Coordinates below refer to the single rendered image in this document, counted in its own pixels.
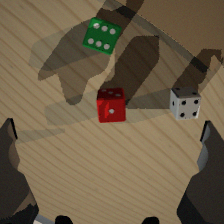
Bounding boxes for tan flat mat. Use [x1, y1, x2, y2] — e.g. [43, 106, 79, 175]
[115, 0, 224, 71]

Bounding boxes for green die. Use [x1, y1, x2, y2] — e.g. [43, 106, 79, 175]
[82, 17, 122, 55]

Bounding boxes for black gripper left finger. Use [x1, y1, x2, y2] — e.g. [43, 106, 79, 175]
[0, 118, 39, 224]

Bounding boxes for red die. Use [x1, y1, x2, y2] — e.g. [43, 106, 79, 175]
[96, 88, 126, 123]

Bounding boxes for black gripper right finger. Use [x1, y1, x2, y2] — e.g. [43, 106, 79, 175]
[176, 120, 224, 224]

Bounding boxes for white die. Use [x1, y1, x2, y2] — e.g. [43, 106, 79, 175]
[170, 87, 202, 120]

